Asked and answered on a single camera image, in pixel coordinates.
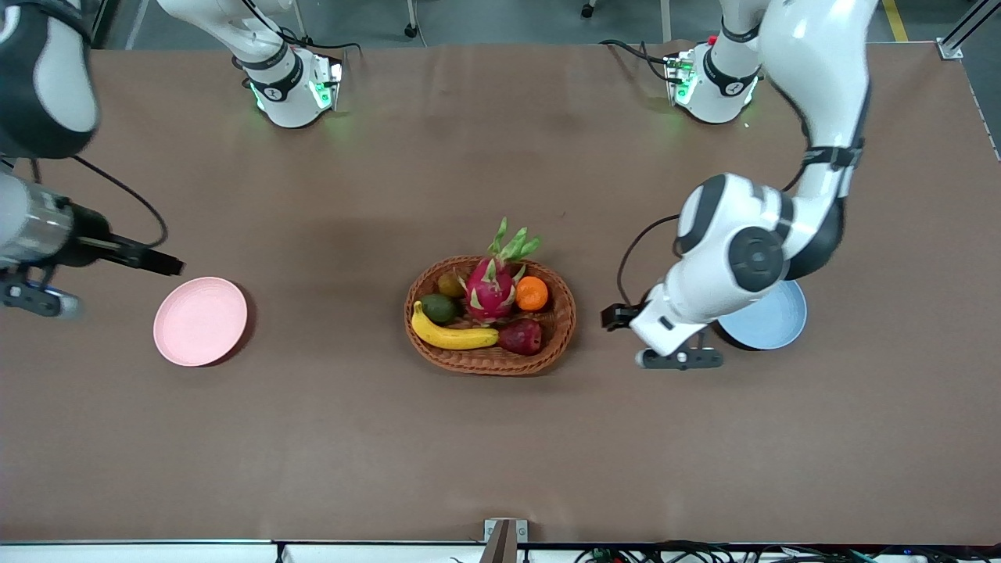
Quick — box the dark red apple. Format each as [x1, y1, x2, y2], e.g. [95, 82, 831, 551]
[498, 318, 543, 357]

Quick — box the yellow banana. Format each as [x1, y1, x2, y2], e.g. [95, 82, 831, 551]
[411, 301, 500, 350]

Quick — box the pink plate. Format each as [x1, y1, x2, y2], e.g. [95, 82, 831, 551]
[153, 277, 249, 368]

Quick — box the orange tangerine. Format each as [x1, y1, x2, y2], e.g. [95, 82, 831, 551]
[515, 276, 550, 312]

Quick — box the light blue plate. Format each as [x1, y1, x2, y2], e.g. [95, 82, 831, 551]
[718, 280, 808, 350]

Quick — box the pink dragon fruit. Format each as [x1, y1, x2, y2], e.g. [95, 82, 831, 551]
[457, 217, 542, 324]

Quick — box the brown wicker basket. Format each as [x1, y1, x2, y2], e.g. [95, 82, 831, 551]
[404, 256, 577, 376]

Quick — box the green avocado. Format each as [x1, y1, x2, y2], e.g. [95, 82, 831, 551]
[421, 294, 458, 325]

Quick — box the tangled black cable bundle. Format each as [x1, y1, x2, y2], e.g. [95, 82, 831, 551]
[575, 540, 1001, 563]

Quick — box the metal table edge bracket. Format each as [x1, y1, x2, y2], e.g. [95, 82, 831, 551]
[483, 518, 529, 563]

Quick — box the black left base cable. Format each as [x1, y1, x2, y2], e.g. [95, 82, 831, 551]
[601, 39, 681, 83]

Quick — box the black base cable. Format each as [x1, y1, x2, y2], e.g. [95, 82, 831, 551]
[601, 39, 681, 83]
[278, 27, 362, 59]

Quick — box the black right base cable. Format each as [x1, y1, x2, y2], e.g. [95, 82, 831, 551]
[278, 27, 362, 59]

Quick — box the aluminium frame corner post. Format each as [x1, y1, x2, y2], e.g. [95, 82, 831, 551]
[937, 0, 1001, 60]

